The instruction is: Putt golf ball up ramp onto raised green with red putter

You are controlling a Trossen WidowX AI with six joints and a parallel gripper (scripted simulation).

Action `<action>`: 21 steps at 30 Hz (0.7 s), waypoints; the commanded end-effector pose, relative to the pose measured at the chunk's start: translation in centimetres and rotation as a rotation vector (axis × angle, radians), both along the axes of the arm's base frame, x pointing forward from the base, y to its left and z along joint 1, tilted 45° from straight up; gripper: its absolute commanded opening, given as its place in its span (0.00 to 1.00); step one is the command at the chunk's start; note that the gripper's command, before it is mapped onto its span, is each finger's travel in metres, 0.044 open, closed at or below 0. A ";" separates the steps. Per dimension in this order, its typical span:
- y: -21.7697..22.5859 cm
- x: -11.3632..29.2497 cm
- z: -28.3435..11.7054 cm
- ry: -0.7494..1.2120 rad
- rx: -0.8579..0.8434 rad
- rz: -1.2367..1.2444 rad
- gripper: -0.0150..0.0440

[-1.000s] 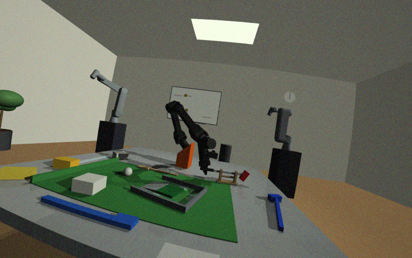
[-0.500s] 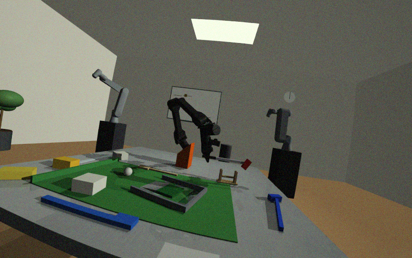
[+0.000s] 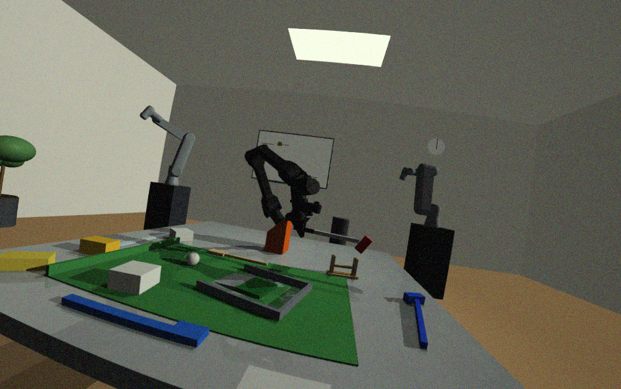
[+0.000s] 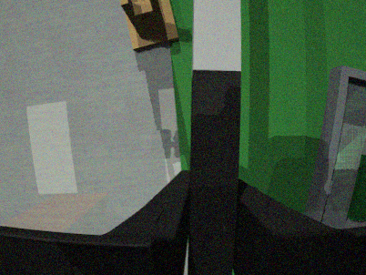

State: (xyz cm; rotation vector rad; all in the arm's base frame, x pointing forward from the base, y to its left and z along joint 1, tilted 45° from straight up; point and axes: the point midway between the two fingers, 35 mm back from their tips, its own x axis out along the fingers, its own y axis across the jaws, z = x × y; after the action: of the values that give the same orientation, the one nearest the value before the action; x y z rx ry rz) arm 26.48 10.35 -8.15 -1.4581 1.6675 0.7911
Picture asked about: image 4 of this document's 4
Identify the green flat mat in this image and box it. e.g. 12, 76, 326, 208
168, 0, 366, 215

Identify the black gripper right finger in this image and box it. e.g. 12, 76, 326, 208
233, 179, 366, 275

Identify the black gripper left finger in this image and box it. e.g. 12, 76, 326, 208
0, 170, 190, 275

